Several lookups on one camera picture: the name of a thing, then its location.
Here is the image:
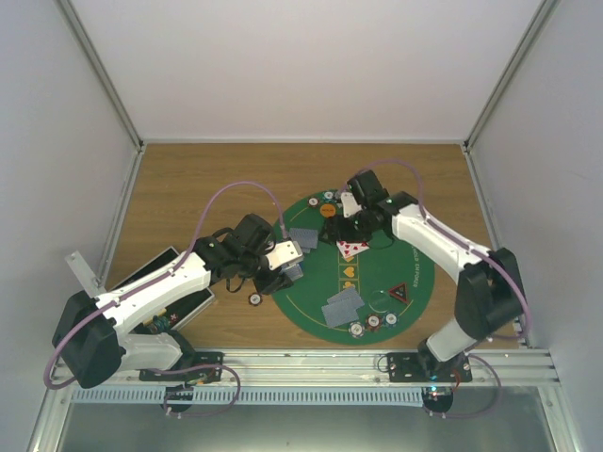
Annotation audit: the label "red black triangle all-in marker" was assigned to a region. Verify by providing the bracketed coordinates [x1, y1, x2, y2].
[388, 282, 409, 304]

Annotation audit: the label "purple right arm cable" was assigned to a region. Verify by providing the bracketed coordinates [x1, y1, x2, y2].
[336, 157, 533, 343]

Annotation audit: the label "grey slotted cable duct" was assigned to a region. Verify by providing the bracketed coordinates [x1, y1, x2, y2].
[72, 385, 423, 407]

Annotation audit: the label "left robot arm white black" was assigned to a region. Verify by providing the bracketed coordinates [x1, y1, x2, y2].
[50, 214, 303, 389]

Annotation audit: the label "dealt card small blind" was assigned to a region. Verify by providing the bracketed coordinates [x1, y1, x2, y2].
[288, 228, 318, 253]

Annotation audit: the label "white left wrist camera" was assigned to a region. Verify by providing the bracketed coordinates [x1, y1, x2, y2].
[266, 239, 303, 270]

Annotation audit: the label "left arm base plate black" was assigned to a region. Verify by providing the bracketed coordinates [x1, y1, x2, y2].
[139, 351, 224, 386]

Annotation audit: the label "black aluminium poker case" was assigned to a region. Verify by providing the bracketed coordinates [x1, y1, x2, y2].
[112, 247, 216, 334]

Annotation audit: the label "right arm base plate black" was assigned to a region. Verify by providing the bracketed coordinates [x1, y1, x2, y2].
[377, 351, 473, 383]

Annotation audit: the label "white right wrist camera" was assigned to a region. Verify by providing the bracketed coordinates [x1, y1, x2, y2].
[340, 191, 362, 218]

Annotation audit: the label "orange big blind button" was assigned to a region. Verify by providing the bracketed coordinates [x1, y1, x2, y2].
[319, 202, 337, 218]

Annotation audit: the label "clear acrylic dealer button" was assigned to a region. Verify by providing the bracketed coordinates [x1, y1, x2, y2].
[367, 290, 392, 314]

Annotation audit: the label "green round poker mat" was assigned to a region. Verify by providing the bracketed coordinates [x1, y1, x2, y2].
[270, 189, 434, 346]

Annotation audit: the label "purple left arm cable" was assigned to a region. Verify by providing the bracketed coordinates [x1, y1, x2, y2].
[44, 181, 288, 390]

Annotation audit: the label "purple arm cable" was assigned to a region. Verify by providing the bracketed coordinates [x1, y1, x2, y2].
[336, 157, 533, 343]
[44, 181, 288, 390]

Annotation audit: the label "dealt cards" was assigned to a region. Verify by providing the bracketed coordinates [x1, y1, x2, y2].
[327, 286, 365, 309]

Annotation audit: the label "eight of hearts card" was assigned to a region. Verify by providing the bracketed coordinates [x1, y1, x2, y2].
[335, 241, 369, 261]

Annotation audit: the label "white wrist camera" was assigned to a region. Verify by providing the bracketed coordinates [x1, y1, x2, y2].
[266, 239, 303, 270]
[340, 191, 362, 218]

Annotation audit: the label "red black chip stack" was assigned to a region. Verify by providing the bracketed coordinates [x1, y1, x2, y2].
[248, 293, 263, 306]

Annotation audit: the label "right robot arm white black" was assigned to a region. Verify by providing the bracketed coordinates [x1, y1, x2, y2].
[320, 170, 529, 381]

